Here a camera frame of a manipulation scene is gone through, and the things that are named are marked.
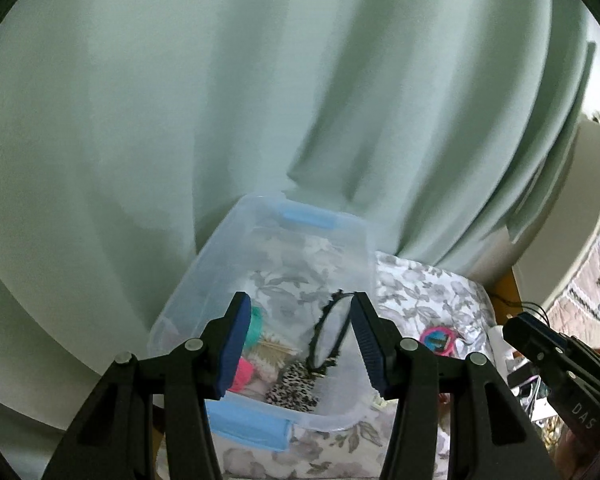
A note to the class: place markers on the clear plastic storage bin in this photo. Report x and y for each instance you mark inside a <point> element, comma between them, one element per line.
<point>220,260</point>

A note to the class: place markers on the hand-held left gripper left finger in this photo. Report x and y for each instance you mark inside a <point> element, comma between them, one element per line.
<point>235,345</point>

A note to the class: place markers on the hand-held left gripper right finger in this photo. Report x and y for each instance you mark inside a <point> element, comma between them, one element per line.
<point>367,345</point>

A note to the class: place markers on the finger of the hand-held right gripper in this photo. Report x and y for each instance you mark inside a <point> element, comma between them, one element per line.
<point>535,337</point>

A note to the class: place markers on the pink plastic hair clip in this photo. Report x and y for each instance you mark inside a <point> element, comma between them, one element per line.
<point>242,372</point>

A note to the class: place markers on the bag of cotton swabs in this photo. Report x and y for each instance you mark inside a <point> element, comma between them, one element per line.
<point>275,352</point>

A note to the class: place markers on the teal plastic bangle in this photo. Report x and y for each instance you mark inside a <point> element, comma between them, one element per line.
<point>254,327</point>

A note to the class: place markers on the wooden nightstand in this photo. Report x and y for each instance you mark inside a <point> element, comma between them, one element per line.
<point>505,287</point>

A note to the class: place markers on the green curtain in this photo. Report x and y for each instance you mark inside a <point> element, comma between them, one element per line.
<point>230,85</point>

